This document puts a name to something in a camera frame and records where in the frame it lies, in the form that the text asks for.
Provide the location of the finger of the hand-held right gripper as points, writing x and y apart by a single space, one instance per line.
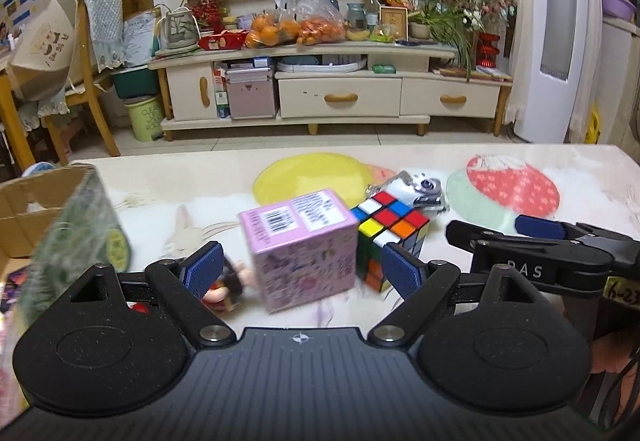
475 233
537 226

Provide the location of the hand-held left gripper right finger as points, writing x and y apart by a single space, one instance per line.
402 269

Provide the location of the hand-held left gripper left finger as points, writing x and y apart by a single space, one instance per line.
202 268

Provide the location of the purple pink printed box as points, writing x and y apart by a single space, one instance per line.
300 261

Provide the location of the dark printed cube box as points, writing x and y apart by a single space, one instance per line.
11 291

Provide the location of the cardboard box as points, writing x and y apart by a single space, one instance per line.
20 201

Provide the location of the small doll figure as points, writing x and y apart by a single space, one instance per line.
230 286

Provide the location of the multicoloured puzzle cube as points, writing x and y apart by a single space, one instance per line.
390 221

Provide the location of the silver foil toy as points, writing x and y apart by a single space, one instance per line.
425 191

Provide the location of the yellow sign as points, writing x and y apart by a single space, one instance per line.
592 126

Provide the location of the green patterned box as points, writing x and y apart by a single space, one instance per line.
80 231

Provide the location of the light green bin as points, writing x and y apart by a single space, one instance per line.
145 118

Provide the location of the pink case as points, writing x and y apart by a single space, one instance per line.
250 93

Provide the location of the red vase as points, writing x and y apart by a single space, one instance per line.
487 50

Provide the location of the cream television cabinet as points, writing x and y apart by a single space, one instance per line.
340 96

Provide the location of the small green box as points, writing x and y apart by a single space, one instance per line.
384 69

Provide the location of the dark green container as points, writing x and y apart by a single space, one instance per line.
135 81

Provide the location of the white standing air conditioner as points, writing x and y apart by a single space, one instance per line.
560 21

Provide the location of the white platter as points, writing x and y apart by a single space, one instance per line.
320 65

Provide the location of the potted flower plant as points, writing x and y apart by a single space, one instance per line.
450 11

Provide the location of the wooden chair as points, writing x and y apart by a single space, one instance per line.
90 71

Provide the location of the red snack box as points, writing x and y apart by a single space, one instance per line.
222 40

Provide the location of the bananas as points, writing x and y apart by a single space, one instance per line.
357 35

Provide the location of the purple basin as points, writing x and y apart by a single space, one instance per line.
617 3

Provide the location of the glass kettle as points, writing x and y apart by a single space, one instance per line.
177 28

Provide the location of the white printed paper bag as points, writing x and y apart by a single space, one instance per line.
137 33

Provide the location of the glass jar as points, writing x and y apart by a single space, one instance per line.
356 16

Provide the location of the clear bag of oranges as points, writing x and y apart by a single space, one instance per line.
320 23
270 28

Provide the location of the red berry branches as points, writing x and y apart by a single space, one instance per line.
205 8

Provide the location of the patterned cloth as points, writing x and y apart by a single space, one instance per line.
102 26

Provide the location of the beige tote bag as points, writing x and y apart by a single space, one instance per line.
42 51

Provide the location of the wooden photo frame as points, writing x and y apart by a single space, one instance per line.
393 19

